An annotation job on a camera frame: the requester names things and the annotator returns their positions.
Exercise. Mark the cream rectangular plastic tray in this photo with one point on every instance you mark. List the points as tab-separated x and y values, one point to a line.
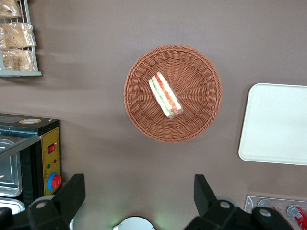
275	124

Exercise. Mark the steel pan in warmer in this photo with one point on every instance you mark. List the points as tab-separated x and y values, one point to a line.
8	172
12	204

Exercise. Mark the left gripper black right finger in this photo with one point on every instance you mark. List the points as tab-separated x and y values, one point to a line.
216	215

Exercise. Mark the triangle sandwich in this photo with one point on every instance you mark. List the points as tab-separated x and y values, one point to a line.
165	95

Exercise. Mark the clear acrylic bottle rack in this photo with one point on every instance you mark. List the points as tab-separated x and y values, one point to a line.
249	203

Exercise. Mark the tray of packaged snacks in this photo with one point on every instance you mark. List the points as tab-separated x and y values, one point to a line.
31	48

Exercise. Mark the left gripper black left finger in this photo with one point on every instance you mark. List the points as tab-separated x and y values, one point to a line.
64	203

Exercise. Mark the brown round wicker basket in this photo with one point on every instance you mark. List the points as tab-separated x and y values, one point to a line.
196	72

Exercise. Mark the black food warmer cabinet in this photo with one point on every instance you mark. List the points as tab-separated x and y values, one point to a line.
49	139

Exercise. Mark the clear bag of snacks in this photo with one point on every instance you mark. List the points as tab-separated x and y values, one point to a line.
16	36
9	8
16	60

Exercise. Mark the red cola bottle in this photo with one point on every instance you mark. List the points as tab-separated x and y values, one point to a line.
298	214

